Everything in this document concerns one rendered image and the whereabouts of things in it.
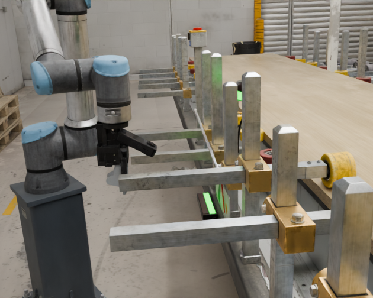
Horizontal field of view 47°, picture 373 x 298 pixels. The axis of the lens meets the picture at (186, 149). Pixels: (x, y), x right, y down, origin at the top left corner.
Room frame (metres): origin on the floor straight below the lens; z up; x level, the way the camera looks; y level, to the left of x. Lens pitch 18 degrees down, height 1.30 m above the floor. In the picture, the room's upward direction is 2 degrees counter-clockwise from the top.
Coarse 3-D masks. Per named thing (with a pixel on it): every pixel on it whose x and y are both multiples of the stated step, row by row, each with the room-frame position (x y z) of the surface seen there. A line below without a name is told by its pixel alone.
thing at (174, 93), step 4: (144, 92) 2.64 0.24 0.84; (148, 92) 2.63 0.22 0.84; (152, 92) 2.63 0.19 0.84; (156, 92) 2.62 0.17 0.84; (160, 92) 2.63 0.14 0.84; (164, 92) 2.63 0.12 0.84; (168, 92) 2.63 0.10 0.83; (172, 92) 2.63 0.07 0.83; (176, 92) 2.63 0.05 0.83; (180, 92) 2.63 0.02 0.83; (192, 92) 2.64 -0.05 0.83; (140, 96) 2.62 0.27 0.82; (144, 96) 2.62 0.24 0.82; (148, 96) 2.62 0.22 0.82; (152, 96) 2.62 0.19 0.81; (156, 96) 2.62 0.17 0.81; (160, 96) 2.62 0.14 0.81; (164, 96) 2.63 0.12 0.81
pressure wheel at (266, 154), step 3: (261, 150) 1.19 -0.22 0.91; (264, 150) 1.19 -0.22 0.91; (267, 150) 1.19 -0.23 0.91; (270, 150) 1.19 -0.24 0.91; (261, 153) 1.16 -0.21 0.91; (264, 153) 1.16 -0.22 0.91; (267, 153) 1.17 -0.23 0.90; (270, 153) 1.16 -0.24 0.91; (261, 156) 1.15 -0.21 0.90; (264, 156) 1.14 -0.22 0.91; (267, 156) 1.13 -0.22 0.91; (270, 156) 1.13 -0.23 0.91; (264, 159) 1.14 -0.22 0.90; (267, 159) 1.13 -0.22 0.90; (270, 159) 1.13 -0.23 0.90; (267, 162) 1.13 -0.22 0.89; (270, 162) 1.13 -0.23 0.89
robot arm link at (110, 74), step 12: (96, 60) 1.11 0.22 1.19; (108, 60) 1.10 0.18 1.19; (120, 60) 1.11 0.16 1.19; (96, 72) 1.10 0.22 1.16; (108, 72) 1.09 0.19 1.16; (120, 72) 1.10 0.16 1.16; (96, 84) 1.11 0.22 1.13; (108, 84) 1.09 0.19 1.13; (120, 84) 1.09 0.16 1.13; (96, 96) 1.11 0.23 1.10; (108, 96) 1.09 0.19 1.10; (120, 96) 1.09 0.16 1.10
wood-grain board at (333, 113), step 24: (240, 72) 2.90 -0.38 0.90; (264, 72) 2.85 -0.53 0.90; (288, 72) 2.80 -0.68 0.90; (312, 72) 2.76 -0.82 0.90; (264, 96) 2.03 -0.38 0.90; (288, 96) 2.00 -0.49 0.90; (312, 96) 1.98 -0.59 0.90; (336, 96) 1.95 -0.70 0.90; (360, 96) 1.93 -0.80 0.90; (264, 120) 1.57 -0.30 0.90; (288, 120) 1.55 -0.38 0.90; (312, 120) 1.54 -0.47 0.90; (336, 120) 1.52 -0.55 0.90; (360, 120) 1.51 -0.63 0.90; (312, 144) 1.25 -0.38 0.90; (336, 144) 1.23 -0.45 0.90; (360, 144) 1.23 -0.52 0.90; (360, 168) 1.03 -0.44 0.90
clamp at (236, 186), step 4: (224, 164) 1.18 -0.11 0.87; (232, 164) 1.18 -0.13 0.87; (228, 184) 1.11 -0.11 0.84; (232, 184) 1.11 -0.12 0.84; (236, 184) 1.11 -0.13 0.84; (240, 184) 1.11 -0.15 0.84; (228, 188) 1.11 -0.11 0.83; (232, 188) 1.11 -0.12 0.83; (236, 188) 1.11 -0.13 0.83; (240, 188) 1.11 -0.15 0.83
